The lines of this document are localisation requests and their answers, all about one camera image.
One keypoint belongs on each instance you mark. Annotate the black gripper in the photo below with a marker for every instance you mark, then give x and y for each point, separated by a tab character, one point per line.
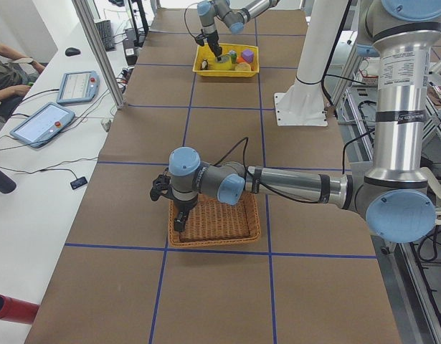
184	206
210	38

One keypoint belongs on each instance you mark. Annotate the yellow clear tape roll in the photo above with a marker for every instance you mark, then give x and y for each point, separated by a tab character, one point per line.
224	64

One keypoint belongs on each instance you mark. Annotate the yellow woven plastic basket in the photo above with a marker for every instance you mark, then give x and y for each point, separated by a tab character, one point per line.
205	53

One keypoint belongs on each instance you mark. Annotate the brown wicker basket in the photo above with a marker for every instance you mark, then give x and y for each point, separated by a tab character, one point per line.
212	223

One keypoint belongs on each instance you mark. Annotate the panda figurine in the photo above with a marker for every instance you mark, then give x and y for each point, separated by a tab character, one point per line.
204	64

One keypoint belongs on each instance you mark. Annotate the purple foam cube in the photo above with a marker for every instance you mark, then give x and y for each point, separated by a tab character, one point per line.
248	55

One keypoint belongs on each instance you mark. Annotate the toy croissant bread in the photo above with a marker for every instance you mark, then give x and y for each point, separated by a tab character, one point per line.
243	67

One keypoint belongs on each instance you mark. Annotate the small black phone device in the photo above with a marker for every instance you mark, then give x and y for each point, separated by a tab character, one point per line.
78	182

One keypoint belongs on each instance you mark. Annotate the black keyboard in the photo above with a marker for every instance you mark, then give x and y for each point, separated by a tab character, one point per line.
106	35

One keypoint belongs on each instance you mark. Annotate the blue teach pendant far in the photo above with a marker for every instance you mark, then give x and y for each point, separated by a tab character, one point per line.
78	87

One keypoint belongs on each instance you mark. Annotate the blue teach pendant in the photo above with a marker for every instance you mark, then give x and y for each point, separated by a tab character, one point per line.
39	128
78	87

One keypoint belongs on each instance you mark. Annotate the black computer mouse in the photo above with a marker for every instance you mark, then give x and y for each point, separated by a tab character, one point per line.
72	51

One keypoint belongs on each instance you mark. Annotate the blue teach pendant near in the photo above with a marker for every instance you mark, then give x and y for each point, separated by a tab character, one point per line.
39	128

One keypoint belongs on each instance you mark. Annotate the red cylinder bottle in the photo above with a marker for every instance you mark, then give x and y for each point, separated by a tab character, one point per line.
17	311

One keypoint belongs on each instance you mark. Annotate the seated person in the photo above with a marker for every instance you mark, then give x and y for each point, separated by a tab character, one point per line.
14	81

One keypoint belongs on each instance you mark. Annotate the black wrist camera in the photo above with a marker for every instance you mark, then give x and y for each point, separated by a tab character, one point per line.
161	188
199	39

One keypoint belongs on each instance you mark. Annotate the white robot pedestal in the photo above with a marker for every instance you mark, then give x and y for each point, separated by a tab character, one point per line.
303	103

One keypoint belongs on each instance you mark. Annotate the aluminium frame post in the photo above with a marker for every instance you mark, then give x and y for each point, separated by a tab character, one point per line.
85	16

